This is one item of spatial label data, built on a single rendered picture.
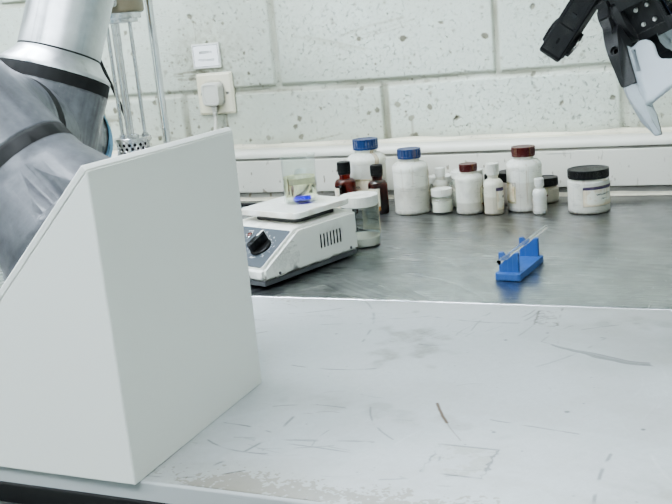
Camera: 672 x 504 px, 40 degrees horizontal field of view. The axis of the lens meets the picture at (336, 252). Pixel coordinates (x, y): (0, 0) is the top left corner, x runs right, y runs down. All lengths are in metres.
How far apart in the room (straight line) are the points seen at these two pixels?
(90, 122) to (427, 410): 0.45
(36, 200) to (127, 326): 0.14
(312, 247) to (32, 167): 0.58
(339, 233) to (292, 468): 0.65
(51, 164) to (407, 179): 0.92
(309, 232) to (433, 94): 0.58
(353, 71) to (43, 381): 1.19
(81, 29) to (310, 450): 0.49
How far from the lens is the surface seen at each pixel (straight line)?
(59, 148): 0.82
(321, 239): 1.31
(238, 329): 0.87
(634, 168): 1.69
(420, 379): 0.89
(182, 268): 0.79
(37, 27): 1.00
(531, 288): 1.16
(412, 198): 1.62
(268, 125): 1.92
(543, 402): 0.83
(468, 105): 1.77
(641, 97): 0.95
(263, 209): 1.33
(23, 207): 0.79
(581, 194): 1.55
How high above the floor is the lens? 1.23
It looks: 14 degrees down
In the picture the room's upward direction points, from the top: 5 degrees counter-clockwise
